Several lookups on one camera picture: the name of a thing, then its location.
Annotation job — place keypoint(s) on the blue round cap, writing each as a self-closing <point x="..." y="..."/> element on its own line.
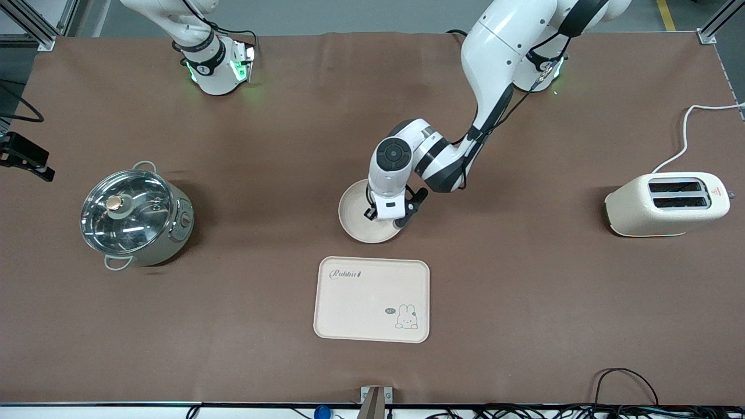
<point x="322" y="412"/>

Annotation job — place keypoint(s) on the pale green electric pot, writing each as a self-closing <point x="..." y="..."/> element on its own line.
<point x="177" y="227"/>

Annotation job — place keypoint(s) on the grey metal bracket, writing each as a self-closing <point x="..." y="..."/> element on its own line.
<point x="375" y="401"/>

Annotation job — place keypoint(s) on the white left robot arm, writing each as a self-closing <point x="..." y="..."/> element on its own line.
<point x="500" y="52"/>

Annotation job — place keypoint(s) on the cream rabbit print tray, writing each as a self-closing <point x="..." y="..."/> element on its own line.
<point x="361" y="308"/>

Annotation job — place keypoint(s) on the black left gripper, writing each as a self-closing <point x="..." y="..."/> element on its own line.
<point x="369" y="213"/>

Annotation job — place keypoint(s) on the cream two-slot toaster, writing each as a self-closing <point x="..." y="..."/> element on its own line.
<point x="646" y="212"/>

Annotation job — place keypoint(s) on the cream round plate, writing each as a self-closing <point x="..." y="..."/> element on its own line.
<point x="354" y="218"/>

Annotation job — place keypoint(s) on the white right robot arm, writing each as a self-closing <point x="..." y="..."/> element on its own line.
<point x="212" y="70"/>

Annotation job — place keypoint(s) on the glass pot lid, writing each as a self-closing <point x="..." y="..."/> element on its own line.
<point x="125" y="212"/>

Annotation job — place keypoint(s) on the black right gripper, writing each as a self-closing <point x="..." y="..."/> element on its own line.
<point x="22" y="152"/>

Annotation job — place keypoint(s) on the aluminium frame profile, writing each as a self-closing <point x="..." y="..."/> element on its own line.
<point x="35" y="26"/>
<point x="710" y="32"/>

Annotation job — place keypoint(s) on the brown table cover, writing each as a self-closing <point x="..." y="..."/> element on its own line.
<point x="233" y="174"/>

